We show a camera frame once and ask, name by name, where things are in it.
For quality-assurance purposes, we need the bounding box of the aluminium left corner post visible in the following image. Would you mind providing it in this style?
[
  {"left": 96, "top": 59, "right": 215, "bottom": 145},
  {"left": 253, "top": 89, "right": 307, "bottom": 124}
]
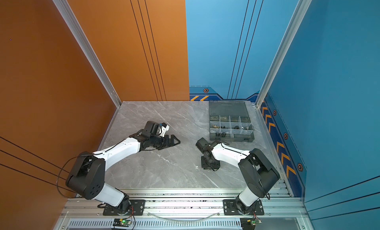
[{"left": 52, "top": 0, "right": 122, "bottom": 108}]

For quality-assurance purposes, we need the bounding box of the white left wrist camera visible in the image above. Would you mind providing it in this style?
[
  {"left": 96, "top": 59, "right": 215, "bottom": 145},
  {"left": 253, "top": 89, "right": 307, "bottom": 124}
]
[{"left": 158, "top": 123, "right": 170, "bottom": 137}]

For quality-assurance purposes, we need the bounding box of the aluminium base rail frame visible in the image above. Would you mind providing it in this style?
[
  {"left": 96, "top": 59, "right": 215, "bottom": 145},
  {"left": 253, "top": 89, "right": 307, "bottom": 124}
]
[{"left": 55, "top": 185, "right": 313, "bottom": 230}]

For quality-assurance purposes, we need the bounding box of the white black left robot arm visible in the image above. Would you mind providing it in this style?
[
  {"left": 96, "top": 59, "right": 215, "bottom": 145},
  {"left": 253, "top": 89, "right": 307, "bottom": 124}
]
[{"left": 66, "top": 121, "right": 181, "bottom": 215}]

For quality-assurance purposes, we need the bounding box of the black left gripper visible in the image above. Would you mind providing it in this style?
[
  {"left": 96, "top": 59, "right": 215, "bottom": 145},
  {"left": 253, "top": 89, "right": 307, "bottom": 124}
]
[{"left": 150, "top": 134, "right": 181, "bottom": 150}]

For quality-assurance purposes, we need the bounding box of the aluminium corner post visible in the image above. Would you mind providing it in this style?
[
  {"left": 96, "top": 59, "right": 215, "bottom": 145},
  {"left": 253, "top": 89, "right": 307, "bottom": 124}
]
[
  {"left": 255, "top": 0, "right": 313, "bottom": 108},
  {"left": 52, "top": 0, "right": 122, "bottom": 108}
]

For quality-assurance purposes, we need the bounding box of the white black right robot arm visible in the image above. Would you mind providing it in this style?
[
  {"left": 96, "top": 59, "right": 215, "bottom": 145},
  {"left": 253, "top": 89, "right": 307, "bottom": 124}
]
[{"left": 196, "top": 138, "right": 280, "bottom": 215}]

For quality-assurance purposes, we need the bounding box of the grey plastic organizer box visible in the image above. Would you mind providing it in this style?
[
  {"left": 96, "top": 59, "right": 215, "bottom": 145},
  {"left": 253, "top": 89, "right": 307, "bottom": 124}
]
[{"left": 209, "top": 100, "right": 255, "bottom": 143}]

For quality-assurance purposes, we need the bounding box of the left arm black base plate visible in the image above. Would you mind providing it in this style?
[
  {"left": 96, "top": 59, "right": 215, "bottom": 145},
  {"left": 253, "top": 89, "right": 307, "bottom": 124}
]
[{"left": 103, "top": 199, "right": 145, "bottom": 216}]

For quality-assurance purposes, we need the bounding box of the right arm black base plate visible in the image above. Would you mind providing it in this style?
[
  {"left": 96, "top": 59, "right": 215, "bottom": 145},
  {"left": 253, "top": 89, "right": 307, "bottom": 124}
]
[{"left": 223, "top": 199, "right": 265, "bottom": 216}]

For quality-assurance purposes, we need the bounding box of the left green circuit board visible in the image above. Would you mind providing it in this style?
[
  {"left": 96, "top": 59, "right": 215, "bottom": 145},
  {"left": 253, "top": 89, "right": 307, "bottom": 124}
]
[{"left": 112, "top": 219, "right": 133, "bottom": 229}]

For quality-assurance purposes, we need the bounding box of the aluminium right corner post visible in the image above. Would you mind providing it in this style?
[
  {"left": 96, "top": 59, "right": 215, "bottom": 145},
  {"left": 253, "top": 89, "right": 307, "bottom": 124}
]
[{"left": 255, "top": 0, "right": 313, "bottom": 108}]

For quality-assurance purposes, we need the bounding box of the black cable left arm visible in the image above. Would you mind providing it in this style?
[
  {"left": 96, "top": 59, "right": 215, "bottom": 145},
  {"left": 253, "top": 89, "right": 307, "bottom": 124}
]
[{"left": 56, "top": 154, "right": 90, "bottom": 198}]

